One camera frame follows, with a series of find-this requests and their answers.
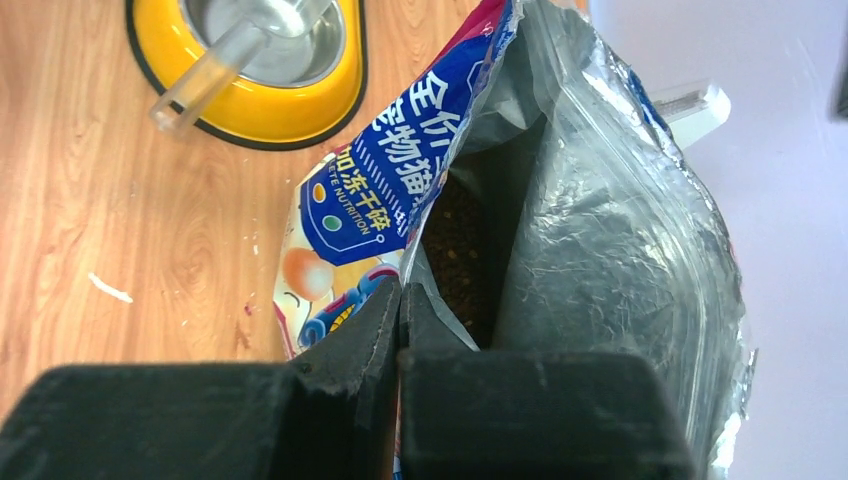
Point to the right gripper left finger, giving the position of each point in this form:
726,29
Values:
329,413

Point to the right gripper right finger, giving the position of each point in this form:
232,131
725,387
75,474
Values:
501,414

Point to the colourful pet food bag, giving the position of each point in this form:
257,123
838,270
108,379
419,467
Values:
611,241

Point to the yellow double pet bowl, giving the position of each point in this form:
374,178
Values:
246,113

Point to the white small box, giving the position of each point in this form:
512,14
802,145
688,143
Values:
692,111

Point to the clear plastic scoop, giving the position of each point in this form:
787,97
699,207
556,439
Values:
282,44

